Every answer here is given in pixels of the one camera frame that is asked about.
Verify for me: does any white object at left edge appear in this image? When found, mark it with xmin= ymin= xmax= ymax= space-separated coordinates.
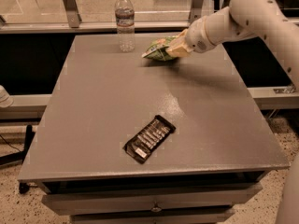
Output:
xmin=0 ymin=85 xmax=13 ymax=108

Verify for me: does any black stand base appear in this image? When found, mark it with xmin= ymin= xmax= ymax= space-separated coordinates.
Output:
xmin=0 ymin=125 xmax=35 ymax=194

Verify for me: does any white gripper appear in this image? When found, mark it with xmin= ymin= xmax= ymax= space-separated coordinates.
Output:
xmin=166 ymin=16 xmax=215 ymax=58

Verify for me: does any grey table drawer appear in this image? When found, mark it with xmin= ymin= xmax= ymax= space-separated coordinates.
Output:
xmin=42 ymin=183 xmax=263 ymax=216

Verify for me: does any left metal railing bracket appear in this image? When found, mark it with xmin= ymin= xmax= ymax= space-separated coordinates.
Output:
xmin=63 ymin=0 xmax=81 ymax=28

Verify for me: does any black snack bar wrapper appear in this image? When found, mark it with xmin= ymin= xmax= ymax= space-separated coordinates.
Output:
xmin=123 ymin=115 xmax=176 ymax=164

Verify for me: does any green jalapeno chip bag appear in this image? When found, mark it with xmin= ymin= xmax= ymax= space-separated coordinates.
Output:
xmin=142 ymin=36 xmax=175 ymax=62

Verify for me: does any metal railing bracket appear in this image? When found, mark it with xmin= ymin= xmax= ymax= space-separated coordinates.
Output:
xmin=63 ymin=0 xmax=81 ymax=28
xmin=189 ymin=0 xmax=204 ymax=23

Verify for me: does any clear plastic water bottle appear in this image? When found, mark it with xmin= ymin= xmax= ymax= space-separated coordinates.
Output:
xmin=115 ymin=0 xmax=135 ymax=52

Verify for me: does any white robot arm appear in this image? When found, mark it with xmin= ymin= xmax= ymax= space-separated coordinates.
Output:
xmin=167 ymin=0 xmax=299 ymax=224

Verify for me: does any right metal railing bracket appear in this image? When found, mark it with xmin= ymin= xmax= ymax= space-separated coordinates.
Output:
xmin=189 ymin=0 xmax=204 ymax=23

